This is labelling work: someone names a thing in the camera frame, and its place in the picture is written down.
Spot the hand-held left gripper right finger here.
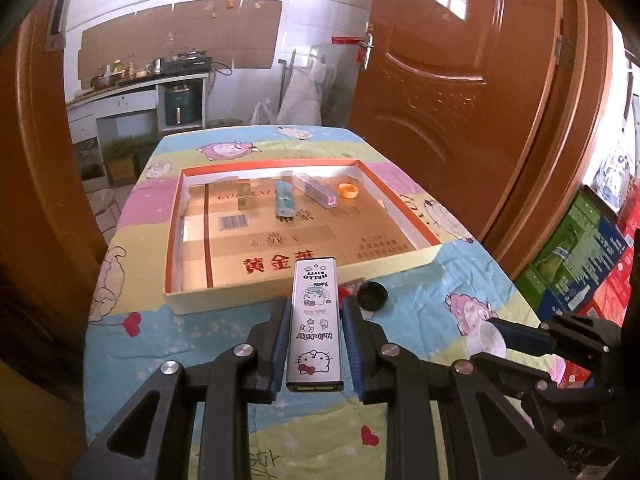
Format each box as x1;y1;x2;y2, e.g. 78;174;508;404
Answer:
341;297;576;480

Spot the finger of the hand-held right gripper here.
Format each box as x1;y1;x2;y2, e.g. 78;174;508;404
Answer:
486;311;623;357
471;351;613;403

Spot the white kitchen counter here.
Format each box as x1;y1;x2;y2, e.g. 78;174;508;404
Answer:
67;72;211;146

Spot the teal printed box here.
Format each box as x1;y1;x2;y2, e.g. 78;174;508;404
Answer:
274;180;297;220

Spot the brown wooden board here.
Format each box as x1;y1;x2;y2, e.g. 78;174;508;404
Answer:
0;355;93;480

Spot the metal strike plate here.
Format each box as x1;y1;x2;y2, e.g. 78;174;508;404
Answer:
45;0;71;53

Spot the cardboard wall sheet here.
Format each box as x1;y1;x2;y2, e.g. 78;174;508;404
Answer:
77;0;283;92

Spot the black bottle cap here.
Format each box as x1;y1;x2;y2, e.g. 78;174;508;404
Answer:
357;282;388;310

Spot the white plastic bag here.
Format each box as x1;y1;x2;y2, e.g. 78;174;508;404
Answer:
250;101;276;125

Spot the grey bent pipe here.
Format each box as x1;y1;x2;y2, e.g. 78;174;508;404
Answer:
279;57;291;111

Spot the clear plastic case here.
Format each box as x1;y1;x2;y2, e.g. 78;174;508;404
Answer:
292;172;340;209

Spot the white bottle cap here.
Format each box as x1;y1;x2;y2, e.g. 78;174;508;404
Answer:
469;322;508;361

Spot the black gas stove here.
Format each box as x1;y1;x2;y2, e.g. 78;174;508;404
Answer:
164;50;213;76

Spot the large white sack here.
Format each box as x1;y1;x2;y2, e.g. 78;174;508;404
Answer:
277;55;323;126

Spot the dark green air fryer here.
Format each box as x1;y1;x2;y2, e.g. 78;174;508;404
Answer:
162;85;203;128

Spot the cardboard crate with greens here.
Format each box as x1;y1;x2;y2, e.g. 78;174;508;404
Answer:
102;137;138;186

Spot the stack of printed cartons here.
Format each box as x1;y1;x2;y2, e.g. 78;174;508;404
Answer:
515;92;640;391

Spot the brown wooden door frame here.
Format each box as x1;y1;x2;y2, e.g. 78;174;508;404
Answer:
0;0;633;361

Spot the white cartoon printed box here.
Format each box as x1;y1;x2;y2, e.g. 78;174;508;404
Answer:
285;256;345;393

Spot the brown wooden door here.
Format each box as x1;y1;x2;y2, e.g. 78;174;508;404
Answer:
347;0;563;261

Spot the silver door handle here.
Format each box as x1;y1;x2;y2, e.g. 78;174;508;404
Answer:
362;24;376;72

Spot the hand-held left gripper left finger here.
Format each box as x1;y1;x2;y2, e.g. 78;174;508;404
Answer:
67;296;293;480

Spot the shallow orange-rimmed cardboard box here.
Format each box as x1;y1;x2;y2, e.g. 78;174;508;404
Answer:
164;159;442;316

